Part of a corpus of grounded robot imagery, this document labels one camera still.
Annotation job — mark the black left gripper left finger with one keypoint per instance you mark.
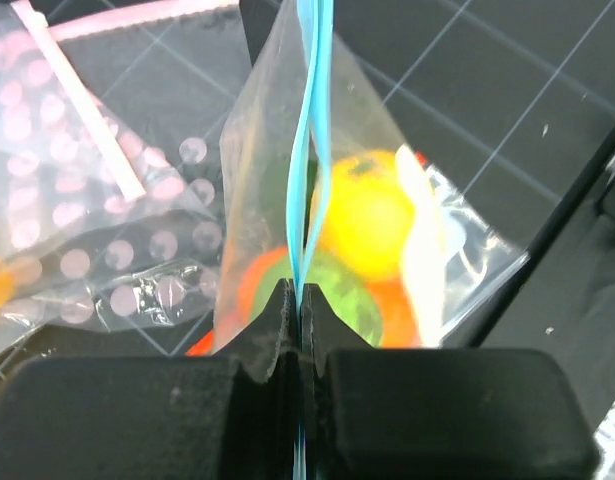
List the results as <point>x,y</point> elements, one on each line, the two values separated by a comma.
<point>231,415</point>

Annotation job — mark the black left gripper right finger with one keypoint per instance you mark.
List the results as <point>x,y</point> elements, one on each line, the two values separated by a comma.
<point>449,413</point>

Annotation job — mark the small orange tangerine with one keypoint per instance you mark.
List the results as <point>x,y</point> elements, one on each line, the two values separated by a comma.
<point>400,328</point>

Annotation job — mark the bumpy green lime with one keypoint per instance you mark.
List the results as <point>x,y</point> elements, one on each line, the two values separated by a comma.
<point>347,297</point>

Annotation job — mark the large orange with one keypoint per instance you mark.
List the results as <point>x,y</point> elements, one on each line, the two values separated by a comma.
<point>258,282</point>

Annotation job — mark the yellow lemon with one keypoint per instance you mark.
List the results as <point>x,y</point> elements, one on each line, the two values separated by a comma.
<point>369,216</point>

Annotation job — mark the blue zipper clear bag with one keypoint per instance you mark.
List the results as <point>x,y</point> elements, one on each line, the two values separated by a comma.
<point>322,189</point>

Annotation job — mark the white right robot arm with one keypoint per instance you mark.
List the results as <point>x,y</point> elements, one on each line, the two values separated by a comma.
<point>483,320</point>

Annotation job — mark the red zipper clear bag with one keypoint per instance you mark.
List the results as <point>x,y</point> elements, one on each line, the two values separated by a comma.
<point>202,347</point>

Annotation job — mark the pink zipper dotted bag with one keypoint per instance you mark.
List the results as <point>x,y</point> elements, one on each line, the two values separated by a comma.
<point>111,191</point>

